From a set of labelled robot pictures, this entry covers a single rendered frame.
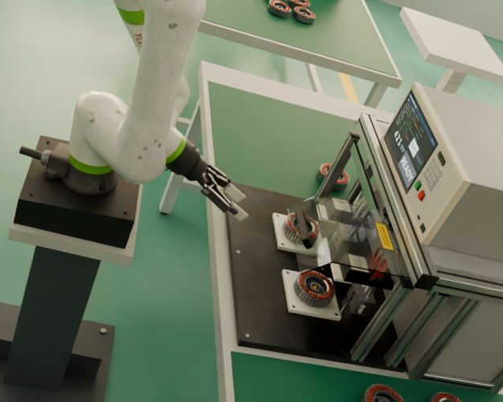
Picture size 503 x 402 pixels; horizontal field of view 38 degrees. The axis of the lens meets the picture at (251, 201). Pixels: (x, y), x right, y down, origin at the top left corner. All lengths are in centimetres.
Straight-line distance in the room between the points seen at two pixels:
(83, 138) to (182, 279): 129
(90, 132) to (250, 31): 164
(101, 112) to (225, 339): 63
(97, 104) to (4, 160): 155
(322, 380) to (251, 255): 42
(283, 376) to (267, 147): 99
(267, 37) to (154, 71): 177
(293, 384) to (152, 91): 78
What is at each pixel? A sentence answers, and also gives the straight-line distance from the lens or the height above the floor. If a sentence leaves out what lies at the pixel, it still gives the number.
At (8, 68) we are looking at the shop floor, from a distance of 396.
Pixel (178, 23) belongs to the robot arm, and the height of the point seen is 142.
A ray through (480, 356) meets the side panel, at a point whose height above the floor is 87.
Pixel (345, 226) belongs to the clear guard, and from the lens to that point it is 181.
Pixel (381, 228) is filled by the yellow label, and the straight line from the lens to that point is 187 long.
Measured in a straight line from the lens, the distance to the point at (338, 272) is 197.
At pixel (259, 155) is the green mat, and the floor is 75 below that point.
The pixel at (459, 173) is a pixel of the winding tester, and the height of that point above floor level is 132.
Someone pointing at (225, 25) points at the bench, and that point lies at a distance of 329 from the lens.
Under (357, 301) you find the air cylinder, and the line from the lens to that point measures 203.
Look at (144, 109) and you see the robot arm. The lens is 165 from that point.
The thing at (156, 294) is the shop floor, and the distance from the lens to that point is 292.
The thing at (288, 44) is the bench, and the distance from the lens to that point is 336.
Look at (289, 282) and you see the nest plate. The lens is 201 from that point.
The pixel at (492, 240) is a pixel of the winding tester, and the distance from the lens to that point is 187.
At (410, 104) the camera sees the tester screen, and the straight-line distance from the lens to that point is 202.
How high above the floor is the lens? 207
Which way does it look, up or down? 35 degrees down
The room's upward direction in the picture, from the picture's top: 25 degrees clockwise
